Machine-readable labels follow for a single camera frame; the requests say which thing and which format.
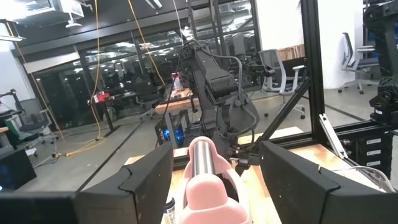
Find black drawer unit white labels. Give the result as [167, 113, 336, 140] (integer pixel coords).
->
[353, 132, 393, 180]

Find wooden desk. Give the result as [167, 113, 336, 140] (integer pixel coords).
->
[154, 88, 201, 147]

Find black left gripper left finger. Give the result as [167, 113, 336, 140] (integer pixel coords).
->
[0, 141, 174, 224]

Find computer tower blue lights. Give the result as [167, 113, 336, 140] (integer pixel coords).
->
[154, 113, 190, 149]

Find white ceiling unit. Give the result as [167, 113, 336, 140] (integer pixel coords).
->
[51, 0, 85, 29]

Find steel box grater pink handle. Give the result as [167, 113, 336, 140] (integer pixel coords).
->
[175, 136, 253, 224]

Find black upright frame post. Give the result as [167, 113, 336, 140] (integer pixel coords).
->
[300, 0, 327, 142]

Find yellow hanging cable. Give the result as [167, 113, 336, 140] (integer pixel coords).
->
[52, 0, 106, 158]
[127, 0, 167, 87]

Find grey office chair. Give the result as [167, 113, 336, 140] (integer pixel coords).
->
[338, 32, 380, 95]
[17, 108, 55, 149]

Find white mesh office chair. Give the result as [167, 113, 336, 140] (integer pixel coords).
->
[257, 49, 308, 121]

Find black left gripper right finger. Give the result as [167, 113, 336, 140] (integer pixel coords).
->
[259, 140, 398, 224]

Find black monitor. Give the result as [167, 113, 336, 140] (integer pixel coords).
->
[0, 148, 37, 192]

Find black diagonal frame brace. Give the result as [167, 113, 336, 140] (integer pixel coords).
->
[252, 76, 312, 152]

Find red box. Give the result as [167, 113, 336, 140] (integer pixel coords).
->
[92, 91, 111, 104]

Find silver aluminium bracket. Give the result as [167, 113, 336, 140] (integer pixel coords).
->
[318, 113, 349, 160]

